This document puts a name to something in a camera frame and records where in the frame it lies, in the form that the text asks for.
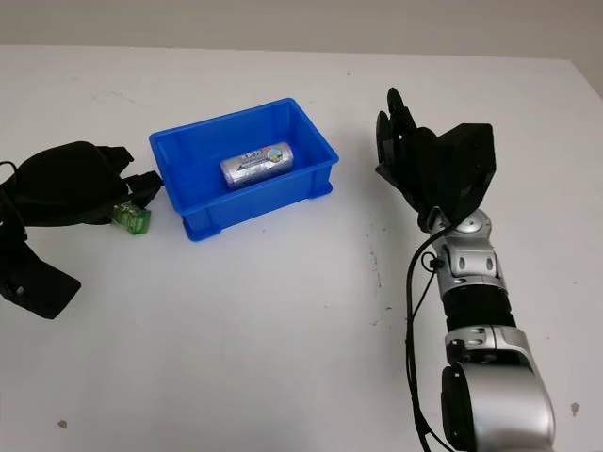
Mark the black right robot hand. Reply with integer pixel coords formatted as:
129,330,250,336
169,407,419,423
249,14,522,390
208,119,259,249
374,87,454,228

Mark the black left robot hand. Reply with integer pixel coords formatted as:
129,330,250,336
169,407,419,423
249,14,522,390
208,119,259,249
8,140,165,228

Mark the green transparent small box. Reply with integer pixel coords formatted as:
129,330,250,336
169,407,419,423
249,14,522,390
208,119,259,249
110,200,153,238

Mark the silver purple roll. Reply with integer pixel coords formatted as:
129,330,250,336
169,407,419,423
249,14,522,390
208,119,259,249
219,139,294,190

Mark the blue plastic tray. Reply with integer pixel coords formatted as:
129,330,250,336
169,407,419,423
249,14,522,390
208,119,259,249
149,97,340,244

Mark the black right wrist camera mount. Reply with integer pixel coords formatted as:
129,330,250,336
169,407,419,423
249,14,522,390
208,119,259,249
432,122,499,226

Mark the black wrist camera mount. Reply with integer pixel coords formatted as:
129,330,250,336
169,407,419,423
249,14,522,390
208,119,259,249
0,230,82,322
432,122,499,226

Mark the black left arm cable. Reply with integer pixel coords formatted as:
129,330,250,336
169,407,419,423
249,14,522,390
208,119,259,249
0,159,23,222

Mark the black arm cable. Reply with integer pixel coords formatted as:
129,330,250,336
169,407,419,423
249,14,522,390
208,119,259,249
0,159,23,222
403,220,456,452

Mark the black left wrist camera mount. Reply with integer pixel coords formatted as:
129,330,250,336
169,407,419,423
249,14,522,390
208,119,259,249
0,230,82,322

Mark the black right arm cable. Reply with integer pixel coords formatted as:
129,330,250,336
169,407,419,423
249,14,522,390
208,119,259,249
403,220,456,452

